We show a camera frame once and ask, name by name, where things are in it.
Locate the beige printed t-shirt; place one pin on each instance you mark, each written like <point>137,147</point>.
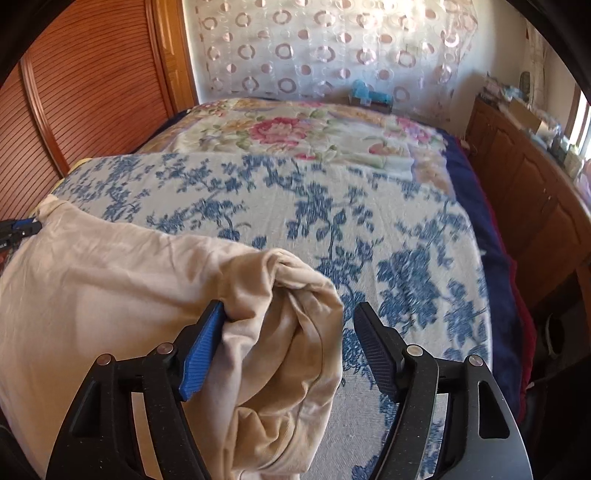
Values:
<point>115,295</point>

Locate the colourful floral blanket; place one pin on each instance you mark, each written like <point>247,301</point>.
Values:
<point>286,129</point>

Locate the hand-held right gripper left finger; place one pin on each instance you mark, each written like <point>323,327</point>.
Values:
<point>203,355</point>

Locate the white blue floral blanket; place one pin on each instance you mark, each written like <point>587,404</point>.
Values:
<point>286,207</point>

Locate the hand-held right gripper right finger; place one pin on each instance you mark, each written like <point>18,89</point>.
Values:
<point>376,350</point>

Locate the dark object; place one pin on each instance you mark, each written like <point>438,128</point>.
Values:
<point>568,397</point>

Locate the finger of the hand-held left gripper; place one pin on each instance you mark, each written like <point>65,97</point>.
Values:
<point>11,236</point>
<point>25,225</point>

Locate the wooden cabinet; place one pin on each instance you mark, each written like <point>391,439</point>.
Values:
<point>531,194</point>

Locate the white circle-patterned curtain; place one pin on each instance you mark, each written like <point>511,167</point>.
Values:
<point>323,46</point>

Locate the cardboard box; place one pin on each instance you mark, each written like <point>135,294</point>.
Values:
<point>524,115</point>

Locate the blue toy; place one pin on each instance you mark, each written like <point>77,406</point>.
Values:
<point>367,94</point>

